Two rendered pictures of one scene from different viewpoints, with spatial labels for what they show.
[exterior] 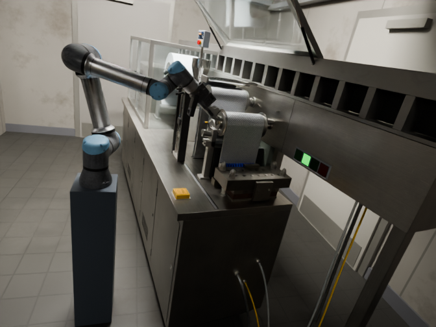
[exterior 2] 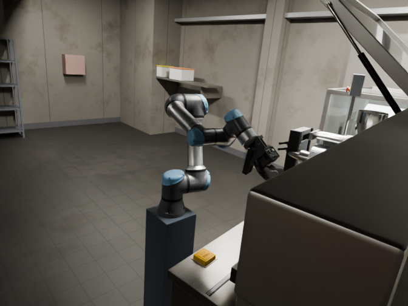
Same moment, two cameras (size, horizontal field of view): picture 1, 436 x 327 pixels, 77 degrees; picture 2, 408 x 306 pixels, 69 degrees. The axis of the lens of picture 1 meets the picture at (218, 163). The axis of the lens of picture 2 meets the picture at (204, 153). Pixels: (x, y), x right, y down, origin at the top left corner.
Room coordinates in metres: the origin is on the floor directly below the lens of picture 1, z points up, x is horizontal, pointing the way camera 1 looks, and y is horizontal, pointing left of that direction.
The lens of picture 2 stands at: (0.75, -0.82, 1.73)
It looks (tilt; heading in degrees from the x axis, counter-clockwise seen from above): 18 degrees down; 66
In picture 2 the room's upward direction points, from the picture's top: 5 degrees clockwise
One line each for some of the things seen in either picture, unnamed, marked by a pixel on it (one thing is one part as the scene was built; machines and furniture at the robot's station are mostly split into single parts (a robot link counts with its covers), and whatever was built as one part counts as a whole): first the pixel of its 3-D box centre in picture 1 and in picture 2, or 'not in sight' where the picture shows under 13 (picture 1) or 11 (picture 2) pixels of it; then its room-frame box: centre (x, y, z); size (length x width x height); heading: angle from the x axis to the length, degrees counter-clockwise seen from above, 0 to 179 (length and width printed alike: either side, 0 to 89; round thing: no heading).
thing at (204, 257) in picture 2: (181, 193); (204, 256); (1.24, 0.16, 0.91); 0.07 x 0.07 x 0.02; 27
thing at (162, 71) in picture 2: not in sight; (162, 70); (2.49, 5.58, 1.37); 0.40 x 0.33 x 0.23; 109
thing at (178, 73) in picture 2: not in sight; (181, 73); (2.71, 4.95, 1.37); 0.41 x 0.34 x 0.23; 109
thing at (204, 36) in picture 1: (202, 39); (354, 84); (1.99, 0.25, 1.66); 0.07 x 0.07 x 0.10; 43
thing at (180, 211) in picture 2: (95, 172); (171, 203); (1.22, 0.59, 0.95); 0.15 x 0.15 x 0.10
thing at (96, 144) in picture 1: (96, 150); (173, 183); (1.22, 0.59, 1.07); 0.13 x 0.12 x 0.14; 4
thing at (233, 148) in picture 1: (239, 152); not in sight; (1.49, -0.11, 1.10); 0.23 x 0.01 x 0.18; 117
